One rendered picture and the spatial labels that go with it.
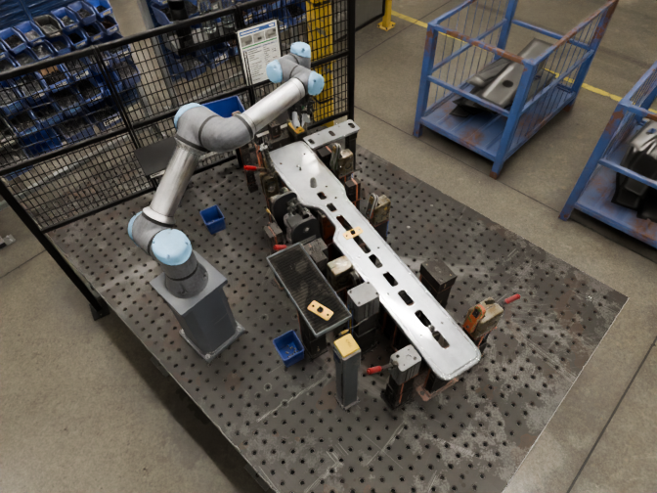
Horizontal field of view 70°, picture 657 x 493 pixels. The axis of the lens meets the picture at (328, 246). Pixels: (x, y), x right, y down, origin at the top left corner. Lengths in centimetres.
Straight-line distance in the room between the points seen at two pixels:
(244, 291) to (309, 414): 65
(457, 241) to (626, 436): 133
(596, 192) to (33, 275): 387
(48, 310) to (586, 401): 321
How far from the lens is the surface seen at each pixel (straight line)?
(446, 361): 169
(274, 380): 197
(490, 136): 392
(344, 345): 150
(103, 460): 286
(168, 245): 162
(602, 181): 383
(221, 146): 156
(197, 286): 173
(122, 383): 298
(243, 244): 237
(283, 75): 180
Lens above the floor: 251
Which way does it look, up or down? 52 degrees down
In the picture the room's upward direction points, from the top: 3 degrees counter-clockwise
